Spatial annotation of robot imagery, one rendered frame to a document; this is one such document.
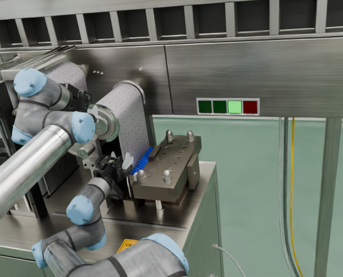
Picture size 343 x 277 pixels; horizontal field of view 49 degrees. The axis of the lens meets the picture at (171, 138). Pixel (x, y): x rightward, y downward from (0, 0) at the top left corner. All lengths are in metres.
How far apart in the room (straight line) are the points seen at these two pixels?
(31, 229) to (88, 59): 0.72
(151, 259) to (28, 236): 0.75
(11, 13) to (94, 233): 1.04
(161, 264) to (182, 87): 0.87
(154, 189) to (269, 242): 1.40
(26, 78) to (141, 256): 0.52
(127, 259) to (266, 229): 1.95
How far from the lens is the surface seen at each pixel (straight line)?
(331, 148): 1.74
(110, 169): 1.25
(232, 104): 1.49
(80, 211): 1.11
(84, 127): 0.91
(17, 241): 1.49
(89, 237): 1.19
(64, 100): 1.09
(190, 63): 1.48
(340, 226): 2.79
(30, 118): 0.99
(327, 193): 1.87
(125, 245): 1.27
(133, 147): 1.44
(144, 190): 1.35
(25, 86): 1.01
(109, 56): 1.60
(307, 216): 2.83
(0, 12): 1.85
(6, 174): 0.79
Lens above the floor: 1.76
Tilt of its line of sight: 27 degrees down
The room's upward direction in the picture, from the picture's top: 7 degrees counter-clockwise
